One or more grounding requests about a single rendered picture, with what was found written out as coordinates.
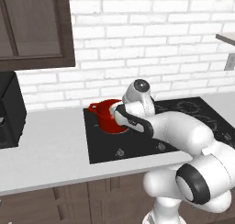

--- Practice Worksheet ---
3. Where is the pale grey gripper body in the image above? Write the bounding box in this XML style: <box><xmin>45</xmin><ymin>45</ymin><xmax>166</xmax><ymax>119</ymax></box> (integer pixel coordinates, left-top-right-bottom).
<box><xmin>109</xmin><ymin>101</ymin><xmax>124</xmax><ymax>127</ymax></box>

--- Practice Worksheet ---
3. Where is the red pot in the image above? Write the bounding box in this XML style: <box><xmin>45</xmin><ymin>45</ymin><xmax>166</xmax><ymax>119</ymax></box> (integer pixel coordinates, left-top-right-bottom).
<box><xmin>87</xmin><ymin>98</ymin><xmax>129</xmax><ymax>135</ymax></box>

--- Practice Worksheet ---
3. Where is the black hob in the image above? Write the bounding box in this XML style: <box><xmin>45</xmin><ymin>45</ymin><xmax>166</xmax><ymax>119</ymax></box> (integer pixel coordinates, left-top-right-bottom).
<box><xmin>83</xmin><ymin>95</ymin><xmax>235</xmax><ymax>165</ymax></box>

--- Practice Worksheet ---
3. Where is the brown base cupboard door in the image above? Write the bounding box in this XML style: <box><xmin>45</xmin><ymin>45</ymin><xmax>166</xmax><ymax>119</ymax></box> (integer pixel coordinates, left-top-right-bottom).
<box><xmin>87</xmin><ymin>172</ymin><xmax>157</xmax><ymax>224</ymax></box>
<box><xmin>0</xmin><ymin>187</ymin><xmax>61</xmax><ymax>224</ymax></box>

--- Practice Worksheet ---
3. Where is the narrow brown base cupboard panel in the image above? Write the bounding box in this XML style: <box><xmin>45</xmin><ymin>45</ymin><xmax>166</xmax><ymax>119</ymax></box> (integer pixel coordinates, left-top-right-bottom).
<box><xmin>52</xmin><ymin>182</ymin><xmax>93</xmax><ymax>224</ymax></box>

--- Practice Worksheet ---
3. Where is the black coffee machine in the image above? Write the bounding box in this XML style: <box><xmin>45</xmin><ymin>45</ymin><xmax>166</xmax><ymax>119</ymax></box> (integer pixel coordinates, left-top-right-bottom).
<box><xmin>0</xmin><ymin>70</ymin><xmax>28</xmax><ymax>150</ymax></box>

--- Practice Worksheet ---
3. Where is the dark brown wall cupboard door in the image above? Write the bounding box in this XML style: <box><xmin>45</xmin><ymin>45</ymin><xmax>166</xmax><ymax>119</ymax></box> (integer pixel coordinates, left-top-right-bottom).
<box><xmin>0</xmin><ymin>0</ymin><xmax>76</xmax><ymax>72</ymax></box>

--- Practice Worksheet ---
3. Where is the grey wall socket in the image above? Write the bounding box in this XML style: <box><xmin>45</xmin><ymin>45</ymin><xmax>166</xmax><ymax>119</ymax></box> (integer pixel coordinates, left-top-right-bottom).
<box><xmin>223</xmin><ymin>52</ymin><xmax>235</xmax><ymax>72</ymax></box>

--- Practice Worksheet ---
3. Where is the pale wall shelf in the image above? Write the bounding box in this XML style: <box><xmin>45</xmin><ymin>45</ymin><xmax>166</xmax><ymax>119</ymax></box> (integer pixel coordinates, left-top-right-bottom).
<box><xmin>215</xmin><ymin>31</ymin><xmax>235</xmax><ymax>47</ymax></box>

